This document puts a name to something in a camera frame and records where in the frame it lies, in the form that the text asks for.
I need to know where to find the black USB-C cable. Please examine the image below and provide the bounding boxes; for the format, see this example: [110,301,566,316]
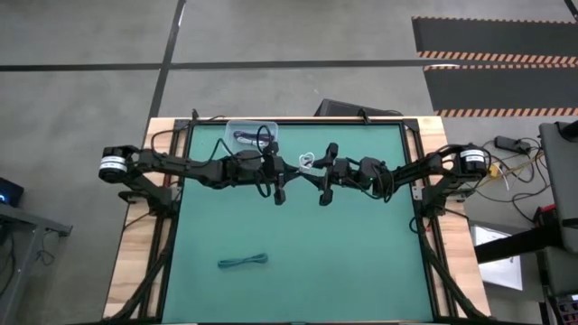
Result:
[231,128,268,148]

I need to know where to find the black floor cables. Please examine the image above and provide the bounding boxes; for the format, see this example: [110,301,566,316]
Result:
[464,134,550,225]

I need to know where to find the green table mat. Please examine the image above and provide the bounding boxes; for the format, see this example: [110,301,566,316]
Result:
[161,122,435,324]

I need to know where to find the grey cart panel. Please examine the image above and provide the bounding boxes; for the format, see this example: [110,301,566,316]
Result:
[538,119,578,255]

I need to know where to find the grey metal stand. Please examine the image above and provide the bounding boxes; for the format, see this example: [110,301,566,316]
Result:
[0,201,74,325]

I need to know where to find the white USB-C cable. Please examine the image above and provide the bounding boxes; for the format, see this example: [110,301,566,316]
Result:
[297,152,317,172]

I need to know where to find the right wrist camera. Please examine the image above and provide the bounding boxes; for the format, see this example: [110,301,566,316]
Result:
[332,158,359,181]

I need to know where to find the black beam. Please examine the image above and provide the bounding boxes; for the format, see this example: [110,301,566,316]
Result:
[473,222,566,265]

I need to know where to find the black hazard striped floor mat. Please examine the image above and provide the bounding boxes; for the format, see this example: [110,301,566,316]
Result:
[423,64,578,118]
[411,15,578,65]

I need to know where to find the black device with blue light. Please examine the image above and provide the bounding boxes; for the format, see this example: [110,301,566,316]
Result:
[0,176,25,209]

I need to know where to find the teal braided USB-C cable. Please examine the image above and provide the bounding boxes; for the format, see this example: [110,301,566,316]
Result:
[217,252,270,271]

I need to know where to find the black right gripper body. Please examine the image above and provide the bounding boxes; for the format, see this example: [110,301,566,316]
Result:
[318,142,360,208]

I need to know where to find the black flat box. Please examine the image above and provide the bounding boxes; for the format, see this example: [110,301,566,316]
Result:
[313,98,404,118]

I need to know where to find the black table frame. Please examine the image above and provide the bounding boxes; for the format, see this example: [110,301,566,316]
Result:
[102,116,493,325]

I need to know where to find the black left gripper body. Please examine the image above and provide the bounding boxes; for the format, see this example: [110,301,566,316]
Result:
[261,141,288,207]

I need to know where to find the clear plastic bin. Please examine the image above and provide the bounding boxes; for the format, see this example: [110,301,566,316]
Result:
[224,118,280,155]

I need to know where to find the white paper sheet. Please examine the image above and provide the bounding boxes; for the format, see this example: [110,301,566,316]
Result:
[469,224,525,292]

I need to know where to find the black power strip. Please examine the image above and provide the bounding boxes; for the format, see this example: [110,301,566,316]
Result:
[493,135,533,155]

